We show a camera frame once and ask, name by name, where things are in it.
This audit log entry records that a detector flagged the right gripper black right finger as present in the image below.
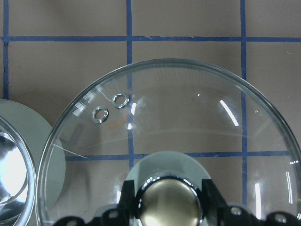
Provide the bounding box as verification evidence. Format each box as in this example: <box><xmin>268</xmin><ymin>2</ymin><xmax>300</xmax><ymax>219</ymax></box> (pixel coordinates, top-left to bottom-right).
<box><xmin>201</xmin><ymin>179</ymin><xmax>301</xmax><ymax>226</ymax></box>

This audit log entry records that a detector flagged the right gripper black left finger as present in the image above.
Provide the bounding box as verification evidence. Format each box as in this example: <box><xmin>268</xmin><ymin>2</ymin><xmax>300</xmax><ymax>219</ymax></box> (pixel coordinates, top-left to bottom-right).
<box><xmin>54</xmin><ymin>180</ymin><xmax>135</xmax><ymax>226</ymax></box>

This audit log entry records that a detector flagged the glass pot lid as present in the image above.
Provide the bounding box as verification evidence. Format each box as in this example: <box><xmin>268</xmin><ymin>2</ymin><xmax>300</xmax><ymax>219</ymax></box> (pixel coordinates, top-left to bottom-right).
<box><xmin>36</xmin><ymin>59</ymin><xmax>301</xmax><ymax>226</ymax></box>

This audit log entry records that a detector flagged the pale green electric pot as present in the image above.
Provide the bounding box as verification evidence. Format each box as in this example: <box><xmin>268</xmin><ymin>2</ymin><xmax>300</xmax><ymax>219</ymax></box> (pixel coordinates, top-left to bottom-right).
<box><xmin>0</xmin><ymin>99</ymin><xmax>52</xmax><ymax>226</ymax></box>

